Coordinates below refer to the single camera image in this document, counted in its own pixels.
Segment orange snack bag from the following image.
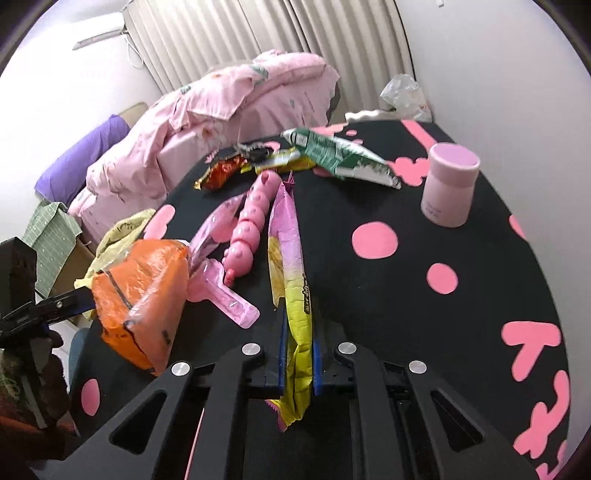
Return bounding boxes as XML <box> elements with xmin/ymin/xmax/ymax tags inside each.
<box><xmin>91</xmin><ymin>239</ymin><xmax>189</xmax><ymax>376</ymax></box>

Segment yellow plastic trash bag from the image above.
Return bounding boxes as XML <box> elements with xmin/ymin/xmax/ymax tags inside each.
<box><xmin>73</xmin><ymin>208</ymin><xmax>157</xmax><ymax>322</ymax></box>

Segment yellow pink snack wrapper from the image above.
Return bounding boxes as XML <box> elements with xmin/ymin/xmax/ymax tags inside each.
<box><xmin>267</xmin><ymin>177</ymin><xmax>314</xmax><ymax>431</ymax></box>

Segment orange sleeve forearm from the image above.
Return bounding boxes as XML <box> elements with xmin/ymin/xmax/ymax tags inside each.
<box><xmin>1</xmin><ymin>354</ymin><xmax>76</xmax><ymax>479</ymax></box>

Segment blue jeans leg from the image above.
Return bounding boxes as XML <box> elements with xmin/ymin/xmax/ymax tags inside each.
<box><xmin>68</xmin><ymin>327</ymin><xmax>90</xmax><ymax>387</ymax></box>

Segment cardboard box nightstand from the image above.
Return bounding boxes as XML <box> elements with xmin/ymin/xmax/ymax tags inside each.
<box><xmin>50</xmin><ymin>238</ymin><xmax>95</xmax><ymax>296</ymax></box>

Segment green patterned cloth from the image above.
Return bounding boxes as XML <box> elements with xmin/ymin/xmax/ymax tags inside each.
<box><xmin>22</xmin><ymin>200</ymin><xmax>82</xmax><ymax>298</ymax></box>

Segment clear pink plastic package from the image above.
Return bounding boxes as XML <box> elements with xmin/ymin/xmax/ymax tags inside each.
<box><xmin>186</xmin><ymin>193</ymin><xmax>259</xmax><ymax>329</ymax></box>

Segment pink beaded toy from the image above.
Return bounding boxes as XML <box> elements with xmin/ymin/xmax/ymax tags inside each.
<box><xmin>222</xmin><ymin>170</ymin><xmax>283</xmax><ymax>287</ymax></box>

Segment purple pillow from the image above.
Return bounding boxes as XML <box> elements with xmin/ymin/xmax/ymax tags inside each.
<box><xmin>34</xmin><ymin>115</ymin><xmax>130</xmax><ymax>206</ymax></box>

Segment black round pink-patterned tablecloth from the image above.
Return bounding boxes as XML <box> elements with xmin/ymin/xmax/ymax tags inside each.
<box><xmin>68</xmin><ymin>118</ymin><xmax>571</xmax><ymax>480</ymax></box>

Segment pink bed duvet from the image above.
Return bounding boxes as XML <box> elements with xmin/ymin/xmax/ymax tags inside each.
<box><xmin>68</xmin><ymin>50</ymin><xmax>339</xmax><ymax>244</ymax></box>

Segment green white snack bag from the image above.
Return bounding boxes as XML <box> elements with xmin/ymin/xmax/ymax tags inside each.
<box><xmin>280</xmin><ymin>128</ymin><xmax>402</xmax><ymax>190</ymax></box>

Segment red orange candy wrapper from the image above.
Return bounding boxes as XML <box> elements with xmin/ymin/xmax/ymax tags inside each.
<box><xmin>193</xmin><ymin>154</ymin><xmax>247</xmax><ymax>191</ymax></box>

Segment beige bed headboard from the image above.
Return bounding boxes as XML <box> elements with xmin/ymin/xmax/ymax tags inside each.
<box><xmin>118</xmin><ymin>102</ymin><xmax>148</xmax><ymax>128</ymax></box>

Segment black hair clip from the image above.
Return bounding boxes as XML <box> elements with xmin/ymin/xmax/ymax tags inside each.
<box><xmin>235</xmin><ymin>142</ymin><xmax>273</xmax><ymax>164</ymax></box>

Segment pink cylindrical container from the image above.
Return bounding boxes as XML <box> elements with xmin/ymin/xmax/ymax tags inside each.
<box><xmin>421</xmin><ymin>142</ymin><xmax>481</xmax><ymax>228</ymax></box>

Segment clear plastic bag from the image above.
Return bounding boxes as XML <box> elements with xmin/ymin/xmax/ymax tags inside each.
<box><xmin>380</xmin><ymin>74</ymin><xmax>433</xmax><ymax>122</ymax></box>

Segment white ribbed curtain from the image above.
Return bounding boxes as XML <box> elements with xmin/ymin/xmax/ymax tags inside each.
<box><xmin>122</xmin><ymin>1</ymin><xmax>415</xmax><ymax>113</ymax></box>

